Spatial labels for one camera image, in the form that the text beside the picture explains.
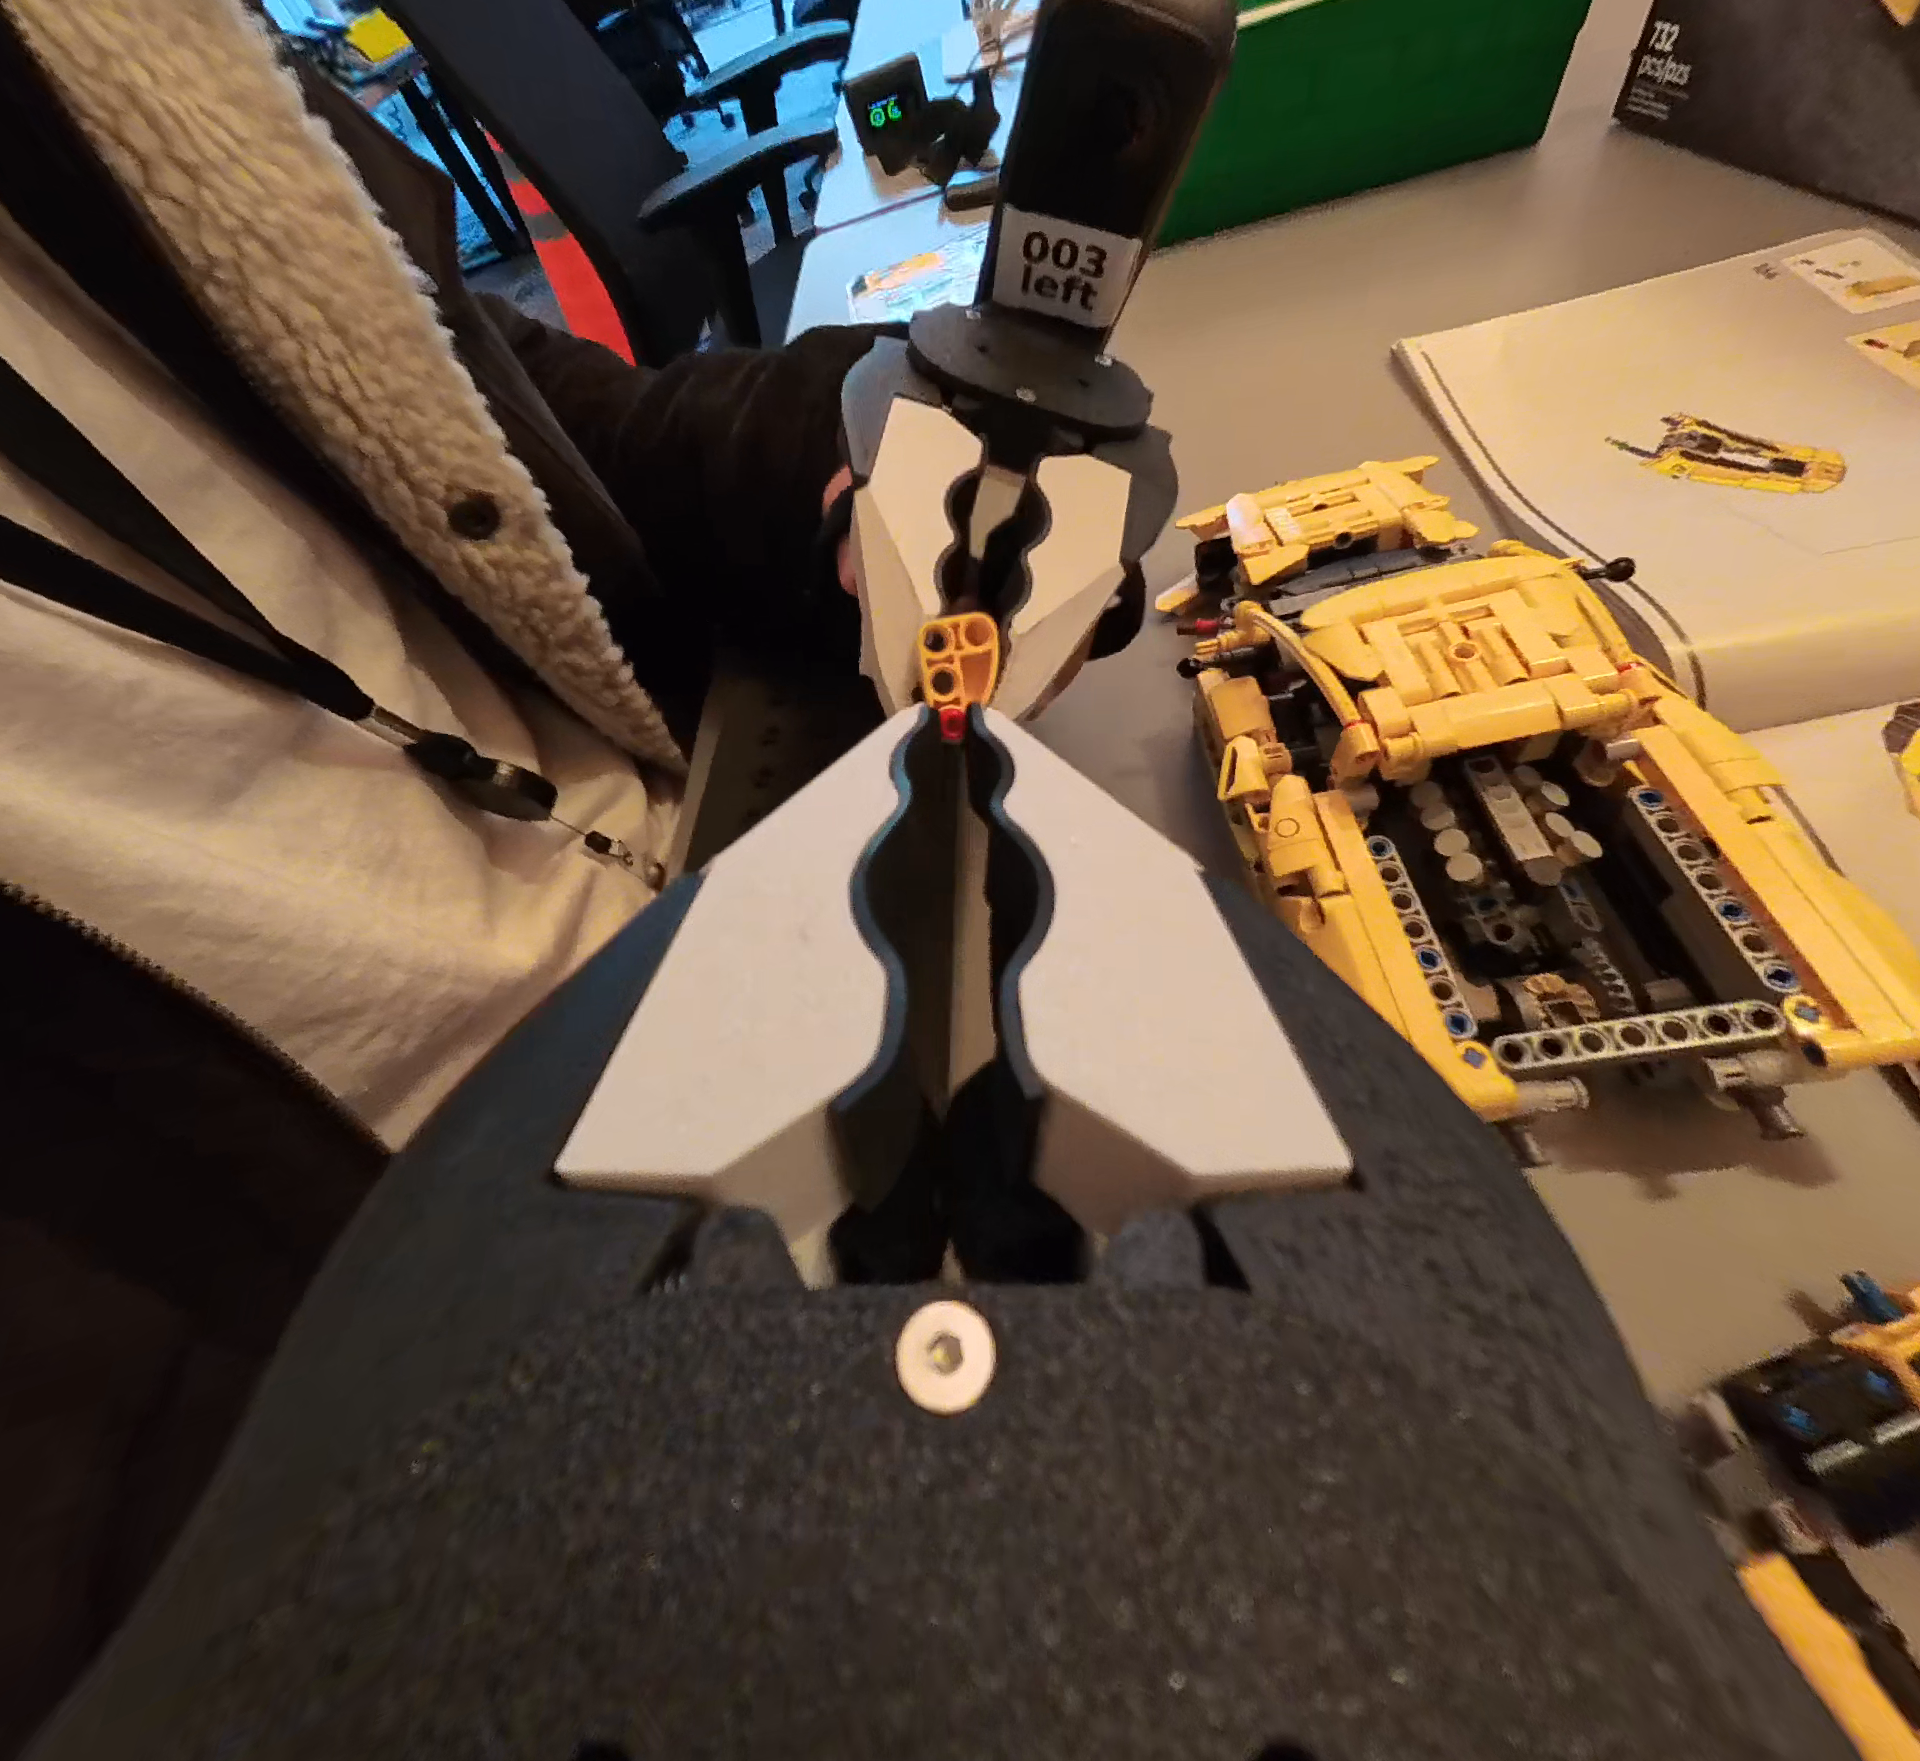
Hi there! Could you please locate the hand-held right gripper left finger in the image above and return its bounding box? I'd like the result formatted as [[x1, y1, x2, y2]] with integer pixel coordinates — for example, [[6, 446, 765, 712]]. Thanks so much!
[[554, 710, 934, 1282]]

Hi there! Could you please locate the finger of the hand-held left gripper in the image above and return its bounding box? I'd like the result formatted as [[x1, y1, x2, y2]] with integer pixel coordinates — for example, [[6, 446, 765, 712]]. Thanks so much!
[[852, 401, 985, 712], [986, 452, 1135, 718]]

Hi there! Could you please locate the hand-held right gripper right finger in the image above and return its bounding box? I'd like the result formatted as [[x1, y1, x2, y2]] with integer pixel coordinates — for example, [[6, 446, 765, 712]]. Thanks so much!
[[975, 710, 1355, 1238]]

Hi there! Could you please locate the yellow brick door panel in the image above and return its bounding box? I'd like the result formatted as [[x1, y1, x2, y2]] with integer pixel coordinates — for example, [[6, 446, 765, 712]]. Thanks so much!
[[916, 609, 1006, 712]]

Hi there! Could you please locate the yellow brick car model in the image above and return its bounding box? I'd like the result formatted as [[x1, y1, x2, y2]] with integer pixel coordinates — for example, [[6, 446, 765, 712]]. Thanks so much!
[[1153, 458, 1920, 1163]]

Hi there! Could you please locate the yellow brick subassembly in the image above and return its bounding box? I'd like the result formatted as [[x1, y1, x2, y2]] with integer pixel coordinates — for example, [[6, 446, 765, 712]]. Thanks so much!
[[1688, 1274, 1920, 1761]]

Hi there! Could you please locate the person's left forearm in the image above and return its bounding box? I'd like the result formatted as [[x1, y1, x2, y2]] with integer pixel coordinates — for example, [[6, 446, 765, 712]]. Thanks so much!
[[479, 291, 884, 654]]

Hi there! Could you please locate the grey desk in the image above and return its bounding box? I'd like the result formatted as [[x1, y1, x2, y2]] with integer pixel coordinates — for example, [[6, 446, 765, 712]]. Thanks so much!
[[778, 0, 1920, 1761]]

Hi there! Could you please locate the person's left hand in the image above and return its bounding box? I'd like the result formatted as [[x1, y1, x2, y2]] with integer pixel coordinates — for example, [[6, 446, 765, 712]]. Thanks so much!
[[817, 469, 873, 597]]

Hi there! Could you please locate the small black display device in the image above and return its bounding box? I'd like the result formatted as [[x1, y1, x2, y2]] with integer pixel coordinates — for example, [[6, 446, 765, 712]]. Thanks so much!
[[845, 57, 934, 174]]

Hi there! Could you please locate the yellow printed leaflet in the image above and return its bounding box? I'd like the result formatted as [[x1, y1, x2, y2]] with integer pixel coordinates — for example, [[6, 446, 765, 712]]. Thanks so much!
[[851, 251, 991, 321]]

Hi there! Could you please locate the green storage bin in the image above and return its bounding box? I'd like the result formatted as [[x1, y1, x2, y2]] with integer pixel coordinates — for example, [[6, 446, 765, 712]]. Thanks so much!
[[1153, 0, 1636, 248]]

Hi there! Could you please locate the black studded mat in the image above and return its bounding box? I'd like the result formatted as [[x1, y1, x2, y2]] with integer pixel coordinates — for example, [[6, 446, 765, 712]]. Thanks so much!
[[668, 658, 901, 874]]

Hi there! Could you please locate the black round badge reel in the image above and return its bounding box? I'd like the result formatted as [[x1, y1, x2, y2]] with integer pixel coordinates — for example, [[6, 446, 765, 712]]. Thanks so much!
[[404, 729, 668, 895]]

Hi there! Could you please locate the orange striped traffic cone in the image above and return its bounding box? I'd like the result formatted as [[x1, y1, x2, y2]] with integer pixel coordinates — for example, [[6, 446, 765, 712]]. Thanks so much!
[[502, 180, 638, 357]]

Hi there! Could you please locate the black office chair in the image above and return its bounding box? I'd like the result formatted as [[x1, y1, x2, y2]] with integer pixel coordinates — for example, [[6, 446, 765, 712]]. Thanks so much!
[[275, 0, 851, 357]]

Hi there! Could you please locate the open instruction booklet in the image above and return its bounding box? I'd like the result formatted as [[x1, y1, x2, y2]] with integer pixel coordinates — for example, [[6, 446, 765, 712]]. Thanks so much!
[[1395, 226, 1920, 874]]

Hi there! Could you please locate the dark toy car set box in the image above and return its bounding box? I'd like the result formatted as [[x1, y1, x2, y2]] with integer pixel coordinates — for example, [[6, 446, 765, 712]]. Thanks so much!
[[1609, 0, 1920, 226]]

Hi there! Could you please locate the black lanyard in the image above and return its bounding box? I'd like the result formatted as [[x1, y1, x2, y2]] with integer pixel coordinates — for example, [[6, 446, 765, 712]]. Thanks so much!
[[0, 357, 380, 729]]

